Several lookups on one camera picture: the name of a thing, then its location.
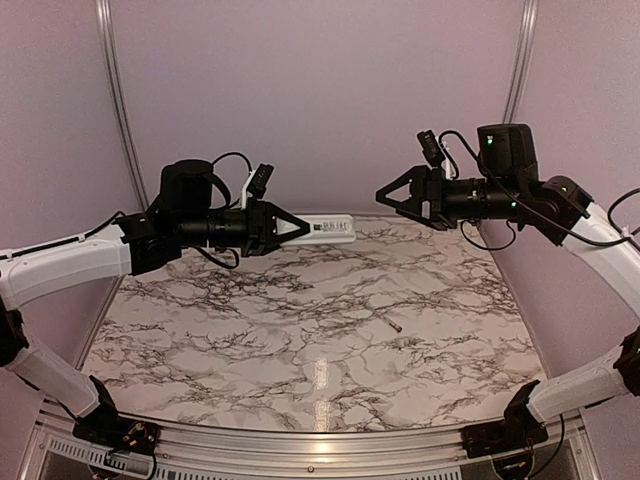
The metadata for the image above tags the left aluminium frame post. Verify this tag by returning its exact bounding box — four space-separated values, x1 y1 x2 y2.
95 0 149 210

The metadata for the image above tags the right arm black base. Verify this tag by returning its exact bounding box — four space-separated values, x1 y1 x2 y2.
461 380 549 458

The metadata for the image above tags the white remote control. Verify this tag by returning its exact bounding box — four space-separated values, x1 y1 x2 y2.
282 214 356 247

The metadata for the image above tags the aluminium frame post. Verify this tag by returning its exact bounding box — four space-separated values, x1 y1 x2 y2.
95 0 149 210
502 0 540 123

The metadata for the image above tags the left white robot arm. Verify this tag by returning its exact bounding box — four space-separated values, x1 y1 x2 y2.
1 159 311 445

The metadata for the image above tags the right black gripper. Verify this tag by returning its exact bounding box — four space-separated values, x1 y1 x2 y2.
377 163 523 230

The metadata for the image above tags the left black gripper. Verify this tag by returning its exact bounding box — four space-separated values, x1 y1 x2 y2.
176 195 311 257

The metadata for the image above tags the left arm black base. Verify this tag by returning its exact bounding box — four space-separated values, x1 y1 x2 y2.
71 375 160 455

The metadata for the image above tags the front aluminium frame rail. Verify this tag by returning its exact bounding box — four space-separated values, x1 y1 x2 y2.
18 400 603 479

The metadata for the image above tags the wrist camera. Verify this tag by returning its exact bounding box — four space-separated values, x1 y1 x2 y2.
240 164 275 210
416 130 459 180

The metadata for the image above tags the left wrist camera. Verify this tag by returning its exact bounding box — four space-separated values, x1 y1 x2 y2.
240 164 275 210

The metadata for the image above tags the right aluminium frame post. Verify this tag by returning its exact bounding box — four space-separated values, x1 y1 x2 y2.
502 0 540 123

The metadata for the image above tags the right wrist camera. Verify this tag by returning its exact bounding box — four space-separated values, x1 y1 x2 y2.
416 130 459 180

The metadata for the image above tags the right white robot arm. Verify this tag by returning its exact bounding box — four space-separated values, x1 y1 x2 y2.
375 124 639 448

